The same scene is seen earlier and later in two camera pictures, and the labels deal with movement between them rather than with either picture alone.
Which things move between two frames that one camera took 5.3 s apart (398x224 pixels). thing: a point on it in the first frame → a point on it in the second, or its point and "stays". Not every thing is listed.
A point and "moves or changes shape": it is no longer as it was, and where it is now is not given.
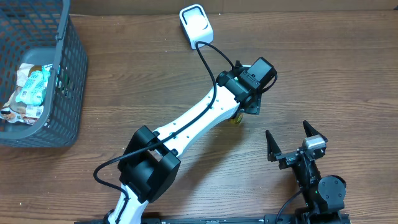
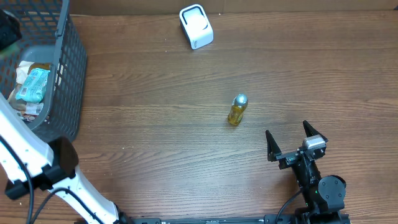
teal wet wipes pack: (32, 93) moves or changes shape
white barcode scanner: (196, 25) stays
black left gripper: (250, 105) → (9, 33)
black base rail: (269, 219) stays
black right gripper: (287, 158) stays
